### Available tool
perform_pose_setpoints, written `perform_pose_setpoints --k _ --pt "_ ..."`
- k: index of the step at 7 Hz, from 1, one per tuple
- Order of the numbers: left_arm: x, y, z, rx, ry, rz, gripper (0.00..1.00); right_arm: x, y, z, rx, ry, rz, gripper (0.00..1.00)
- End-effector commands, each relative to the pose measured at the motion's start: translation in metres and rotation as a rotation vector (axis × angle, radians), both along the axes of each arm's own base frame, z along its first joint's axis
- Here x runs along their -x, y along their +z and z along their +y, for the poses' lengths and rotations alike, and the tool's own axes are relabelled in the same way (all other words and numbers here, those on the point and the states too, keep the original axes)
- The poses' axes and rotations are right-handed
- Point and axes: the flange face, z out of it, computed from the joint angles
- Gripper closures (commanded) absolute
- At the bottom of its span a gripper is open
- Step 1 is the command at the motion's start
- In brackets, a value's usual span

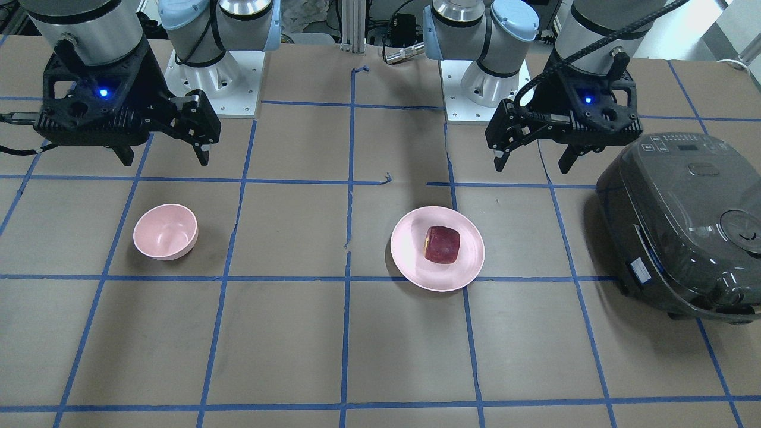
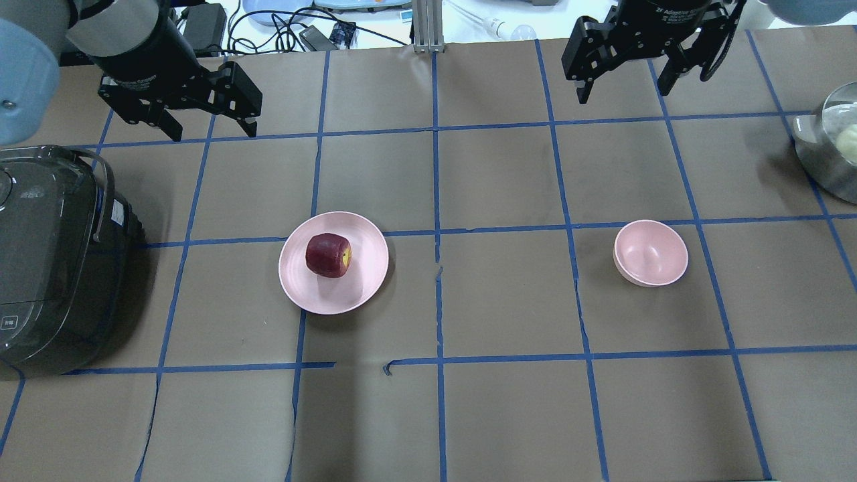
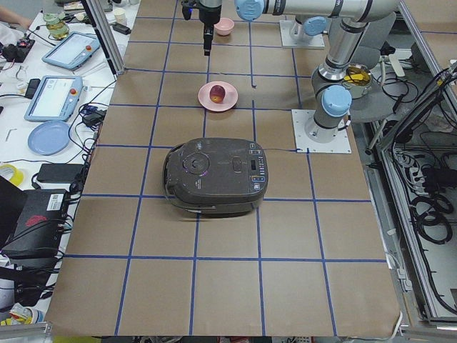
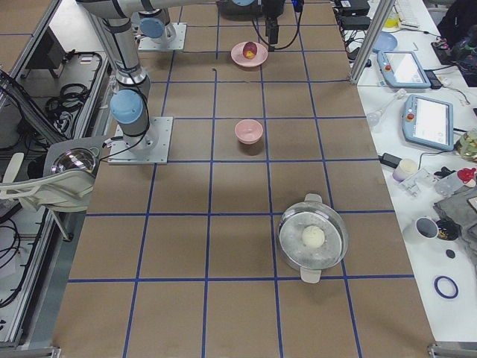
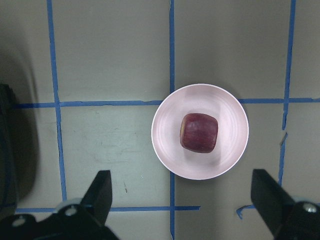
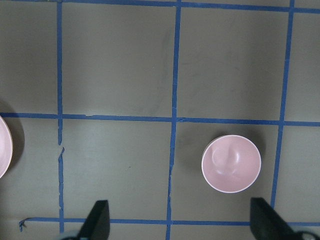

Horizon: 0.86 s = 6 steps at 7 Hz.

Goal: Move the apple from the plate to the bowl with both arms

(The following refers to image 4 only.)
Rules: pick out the red yellow apple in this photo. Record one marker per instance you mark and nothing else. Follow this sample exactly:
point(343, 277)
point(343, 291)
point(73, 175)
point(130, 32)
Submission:
point(249, 50)

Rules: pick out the pink plate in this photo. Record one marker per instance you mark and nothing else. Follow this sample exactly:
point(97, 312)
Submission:
point(239, 59)

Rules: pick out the pink bowl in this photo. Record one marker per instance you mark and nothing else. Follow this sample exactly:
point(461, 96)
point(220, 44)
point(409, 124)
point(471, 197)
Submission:
point(248, 131)

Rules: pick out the light blue plate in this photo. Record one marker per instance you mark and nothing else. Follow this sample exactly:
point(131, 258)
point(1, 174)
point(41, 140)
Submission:
point(385, 42)

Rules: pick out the steel mixing bowl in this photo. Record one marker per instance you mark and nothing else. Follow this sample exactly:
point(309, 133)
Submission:
point(76, 158)

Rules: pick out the upper teach pendant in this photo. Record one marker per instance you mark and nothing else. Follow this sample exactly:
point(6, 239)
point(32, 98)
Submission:
point(401, 69)

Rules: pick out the teach pendant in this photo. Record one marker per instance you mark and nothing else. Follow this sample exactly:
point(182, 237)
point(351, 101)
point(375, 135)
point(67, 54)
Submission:
point(428, 122)
point(401, 69)

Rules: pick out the black power adapter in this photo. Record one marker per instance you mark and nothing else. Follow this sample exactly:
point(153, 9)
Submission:
point(389, 160)

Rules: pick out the lower teach pendant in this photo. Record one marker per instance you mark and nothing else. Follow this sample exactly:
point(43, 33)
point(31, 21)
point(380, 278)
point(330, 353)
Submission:
point(428, 122)

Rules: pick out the purple white cup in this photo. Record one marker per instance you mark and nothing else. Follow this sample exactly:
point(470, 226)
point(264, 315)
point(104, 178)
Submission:
point(405, 169)

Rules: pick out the metal steamer pot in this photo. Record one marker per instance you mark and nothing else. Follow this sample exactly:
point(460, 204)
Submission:
point(311, 262)

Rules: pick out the white steamed bun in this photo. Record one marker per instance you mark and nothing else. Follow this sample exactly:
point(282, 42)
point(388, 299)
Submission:
point(313, 236)

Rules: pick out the white mug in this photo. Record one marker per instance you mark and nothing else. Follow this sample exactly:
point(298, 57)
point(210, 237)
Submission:
point(424, 228)

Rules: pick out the aluminium frame post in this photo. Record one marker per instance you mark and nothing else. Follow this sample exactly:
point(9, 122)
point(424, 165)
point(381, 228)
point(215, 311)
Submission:
point(381, 13)

